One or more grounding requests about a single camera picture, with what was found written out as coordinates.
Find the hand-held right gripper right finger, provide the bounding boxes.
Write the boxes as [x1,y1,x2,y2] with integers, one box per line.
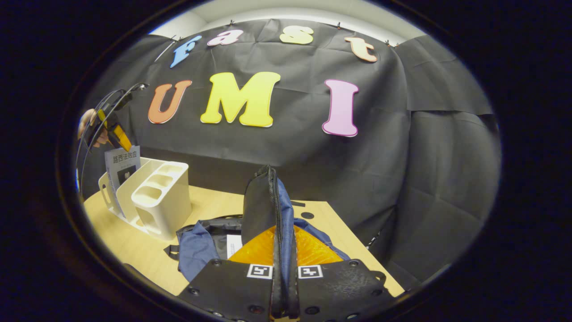
[291,225,395,322]

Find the white cover book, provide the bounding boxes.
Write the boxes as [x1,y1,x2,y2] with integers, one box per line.
[227,234,243,259]

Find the white plastic bookshelf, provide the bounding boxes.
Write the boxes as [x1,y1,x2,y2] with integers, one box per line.
[98,157,193,241]

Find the grey-blue cover book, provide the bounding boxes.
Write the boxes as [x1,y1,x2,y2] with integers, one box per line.
[105,145,141,218]

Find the blue schoolbag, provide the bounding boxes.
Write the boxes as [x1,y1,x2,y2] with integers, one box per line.
[163,165,352,320]

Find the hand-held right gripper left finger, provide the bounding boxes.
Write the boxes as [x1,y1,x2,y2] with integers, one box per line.
[178,225,280,322]

